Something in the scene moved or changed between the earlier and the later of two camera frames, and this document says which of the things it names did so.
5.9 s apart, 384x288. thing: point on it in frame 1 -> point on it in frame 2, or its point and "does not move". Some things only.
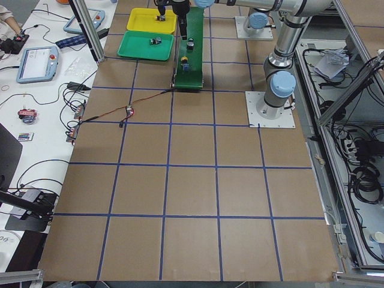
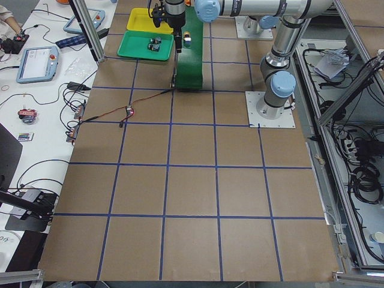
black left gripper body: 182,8 -> 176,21
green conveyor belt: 192,79 does not move
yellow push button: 185,64 -> 187,39
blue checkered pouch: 71,41 does not move
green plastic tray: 136,44 does not move
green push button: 155,41 does not move
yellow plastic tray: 144,20 does not move
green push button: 190,44 -> 153,47
